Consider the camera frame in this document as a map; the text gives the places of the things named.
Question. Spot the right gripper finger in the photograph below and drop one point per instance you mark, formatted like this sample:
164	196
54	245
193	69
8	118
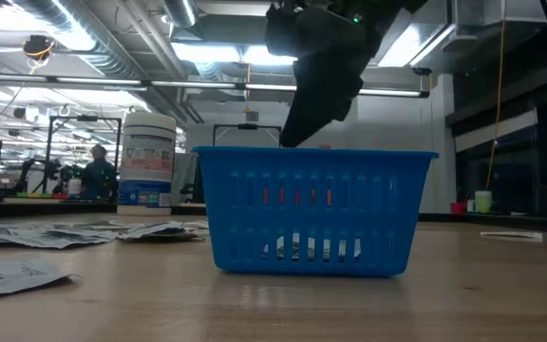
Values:
304	126
337	111

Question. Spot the green cup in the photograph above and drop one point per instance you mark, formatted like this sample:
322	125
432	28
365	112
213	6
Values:
483	202

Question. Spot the blue plastic basket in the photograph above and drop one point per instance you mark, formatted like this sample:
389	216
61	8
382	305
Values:
311	217

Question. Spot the white wipes canister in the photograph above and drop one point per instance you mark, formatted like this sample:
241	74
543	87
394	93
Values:
146	157

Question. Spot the grey wall vent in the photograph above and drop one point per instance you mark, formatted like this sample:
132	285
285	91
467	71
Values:
252	116

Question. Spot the person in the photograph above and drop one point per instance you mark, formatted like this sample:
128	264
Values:
98	178

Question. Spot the small orange object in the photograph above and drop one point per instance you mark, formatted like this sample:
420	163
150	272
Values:
281	195

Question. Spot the red container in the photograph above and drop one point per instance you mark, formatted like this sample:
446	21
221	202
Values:
458	208

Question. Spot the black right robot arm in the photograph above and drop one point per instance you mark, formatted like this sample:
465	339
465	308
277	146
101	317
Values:
397	5

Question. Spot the overhead light bar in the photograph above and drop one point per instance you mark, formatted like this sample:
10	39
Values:
193	84

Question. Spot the grey cloth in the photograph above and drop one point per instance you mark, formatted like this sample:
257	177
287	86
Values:
184	176

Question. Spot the black aluminium frame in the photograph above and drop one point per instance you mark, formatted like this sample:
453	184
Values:
41	209

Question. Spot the packets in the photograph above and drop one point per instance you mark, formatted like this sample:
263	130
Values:
511	236

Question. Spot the low black workstation frame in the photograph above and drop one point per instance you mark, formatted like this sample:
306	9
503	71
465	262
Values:
247	126

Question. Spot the antiseptic towelette packet navy label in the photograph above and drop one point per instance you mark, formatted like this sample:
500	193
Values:
280	248

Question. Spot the colourful blocks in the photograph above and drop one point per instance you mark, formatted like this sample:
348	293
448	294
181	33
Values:
41	195

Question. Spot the tall black workstation frame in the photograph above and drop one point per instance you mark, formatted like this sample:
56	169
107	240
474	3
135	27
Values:
86	118

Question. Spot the large white printed packet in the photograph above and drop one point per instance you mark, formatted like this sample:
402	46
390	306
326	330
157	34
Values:
12	278

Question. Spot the white packet dark print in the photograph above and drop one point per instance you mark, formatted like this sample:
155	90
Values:
41	237

